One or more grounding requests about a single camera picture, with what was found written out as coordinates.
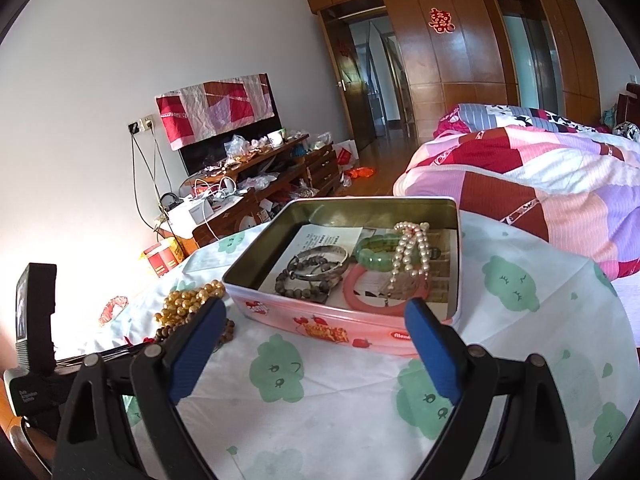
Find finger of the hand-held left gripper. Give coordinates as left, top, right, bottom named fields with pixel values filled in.
left=52, top=343, right=151, bottom=367

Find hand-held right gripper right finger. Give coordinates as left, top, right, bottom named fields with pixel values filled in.
left=404, top=297, right=572, bottom=480

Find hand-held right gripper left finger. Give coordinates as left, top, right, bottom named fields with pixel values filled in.
left=52, top=296, right=228, bottom=480

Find brown wooden bead string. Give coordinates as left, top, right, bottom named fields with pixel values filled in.
left=151, top=317, right=237, bottom=350

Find pink bangle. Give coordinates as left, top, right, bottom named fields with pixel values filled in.
left=342, top=262, right=432, bottom=317

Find white pearl necklace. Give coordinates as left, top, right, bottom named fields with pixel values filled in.
left=387, top=221, right=432, bottom=295

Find grey stone bead bracelet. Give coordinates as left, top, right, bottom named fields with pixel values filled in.
left=274, top=255, right=346, bottom=302

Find green jade bangle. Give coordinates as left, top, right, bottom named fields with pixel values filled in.
left=354, top=234, right=434, bottom=267

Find pink tin box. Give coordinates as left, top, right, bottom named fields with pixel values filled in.
left=221, top=197, right=461, bottom=359

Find silver bangle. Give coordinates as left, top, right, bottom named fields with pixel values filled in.
left=287, top=246, right=350, bottom=281

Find bin with red liner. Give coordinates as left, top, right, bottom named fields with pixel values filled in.
left=97, top=296, right=130, bottom=327

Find red and yellow bag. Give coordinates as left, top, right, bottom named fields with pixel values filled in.
left=140, top=237, right=187, bottom=279

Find white green-cloud tablecloth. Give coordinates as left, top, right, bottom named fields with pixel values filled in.
left=85, top=210, right=637, bottom=480

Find white cardboard box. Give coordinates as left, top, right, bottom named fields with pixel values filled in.
left=167, top=199, right=214, bottom=239

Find black television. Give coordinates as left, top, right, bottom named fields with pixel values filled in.
left=179, top=72, right=284, bottom=177

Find pink red patchwork quilt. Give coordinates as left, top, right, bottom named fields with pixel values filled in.
left=393, top=125, right=640, bottom=281

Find crumpled clear plastic bags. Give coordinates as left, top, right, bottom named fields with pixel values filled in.
left=223, top=135, right=252, bottom=167

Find white paper bag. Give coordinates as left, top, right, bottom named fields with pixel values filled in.
left=334, top=139, right=360, bottom=169

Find wooden television cabinet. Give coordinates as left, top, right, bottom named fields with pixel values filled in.
left=157, top=132, right=346, bottom=257

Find red pink patchwork cloth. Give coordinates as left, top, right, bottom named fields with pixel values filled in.
left=155, top=74, right=277, bottom=152

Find wooden door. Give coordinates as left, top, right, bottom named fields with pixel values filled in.
left=320, top=7, right=377, bottom=152

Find wooden wardrobe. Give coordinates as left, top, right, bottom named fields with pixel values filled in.
left=300, top=0, right=602, bottom=127

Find wooden headboard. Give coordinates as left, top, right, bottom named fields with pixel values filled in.
left=616, top=81, right=640, bottom=127

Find red paper-cut decoration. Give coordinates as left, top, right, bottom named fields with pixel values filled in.
left=428, top=7, right=455, bottom=35

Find gold bead necklace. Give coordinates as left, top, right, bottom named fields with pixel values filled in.
left=154, top=280, right=226, bottom=329

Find white charging cable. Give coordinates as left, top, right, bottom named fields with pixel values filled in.
left=192, top=177, right=237, bottom=241

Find black power cable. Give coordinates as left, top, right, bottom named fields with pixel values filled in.
left=150, top=132, right=168, bottom=201
left=131, top=132, right=151, bottom=228

